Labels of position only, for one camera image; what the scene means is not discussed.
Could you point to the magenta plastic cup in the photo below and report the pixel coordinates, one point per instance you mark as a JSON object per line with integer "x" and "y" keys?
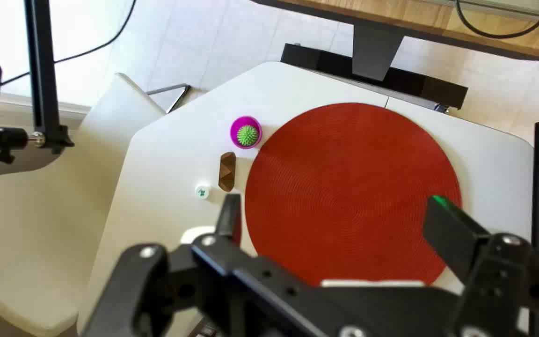
{"x": 234, "y": 131}

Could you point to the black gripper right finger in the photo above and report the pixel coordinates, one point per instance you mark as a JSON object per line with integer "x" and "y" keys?
{"x": 453, "y": 234}

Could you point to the small white green object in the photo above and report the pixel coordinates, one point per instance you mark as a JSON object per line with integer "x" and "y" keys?
{"x": 203, "y": 189}

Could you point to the red round woven placemat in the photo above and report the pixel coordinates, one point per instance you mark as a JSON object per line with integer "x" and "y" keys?
{"x": 345, "y": 187}

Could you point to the brown wooden holder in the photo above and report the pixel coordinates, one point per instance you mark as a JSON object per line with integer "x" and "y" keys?
{"x": 227, "y": 170}

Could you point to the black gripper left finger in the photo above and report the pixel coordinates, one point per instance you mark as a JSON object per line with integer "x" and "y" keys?
{"x": 229, "y": 217}

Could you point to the cream chair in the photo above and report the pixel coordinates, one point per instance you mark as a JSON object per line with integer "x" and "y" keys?
{"x": 32, "y": 249}

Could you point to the black camera stand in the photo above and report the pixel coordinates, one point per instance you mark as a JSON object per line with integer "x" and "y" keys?
{"x": 42, "y": 62}

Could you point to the green spiky ball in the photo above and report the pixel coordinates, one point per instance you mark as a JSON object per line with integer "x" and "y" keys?
{"x": 247, "y": 133}

